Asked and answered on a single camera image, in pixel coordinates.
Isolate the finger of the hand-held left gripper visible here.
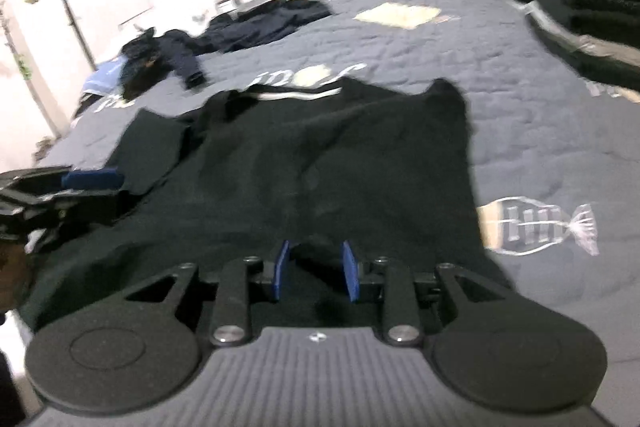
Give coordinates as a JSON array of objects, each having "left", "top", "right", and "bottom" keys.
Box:
[{"left": 60, "top": 167, "right": 126, "bottom": 192}]

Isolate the dark navy garment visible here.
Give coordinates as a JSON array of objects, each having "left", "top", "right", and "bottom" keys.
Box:
[{"left": 197, "top": 0, "right": 333, "bottom": 54}]

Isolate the grey quilted printed blanket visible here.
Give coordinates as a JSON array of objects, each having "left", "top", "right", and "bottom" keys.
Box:
[{"left": 37, "top": 0, "right": 640, "bottom": 308}]

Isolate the navy dotted shirt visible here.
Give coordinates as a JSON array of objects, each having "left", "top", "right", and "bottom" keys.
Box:
[{"left": 117, "top": 29, "right": 207, "bottom": 100}]

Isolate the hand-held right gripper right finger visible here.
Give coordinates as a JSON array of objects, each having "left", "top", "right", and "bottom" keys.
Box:
[{"left": 341, "top": 239, "right": 511, "bottom": 348}]

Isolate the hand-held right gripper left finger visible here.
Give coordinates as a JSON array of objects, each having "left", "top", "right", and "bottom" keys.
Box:
[{"left": 121, "top": 239, "right": 292, "bottom": 348}]

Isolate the black t-shirt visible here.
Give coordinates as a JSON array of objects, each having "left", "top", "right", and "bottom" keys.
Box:
[{"left": 20, "top": 78, "right": 516, "bottom": 333}]

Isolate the blue blanket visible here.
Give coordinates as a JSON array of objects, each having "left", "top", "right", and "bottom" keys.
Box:
[{"left": 82, "top": 59, "right": 128, "bottom": 95}]

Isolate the stack of folded dark clothes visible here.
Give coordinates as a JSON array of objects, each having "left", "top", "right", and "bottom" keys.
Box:
[{"left": 520, "top": 0, "right": 640, "bottom": 78}]

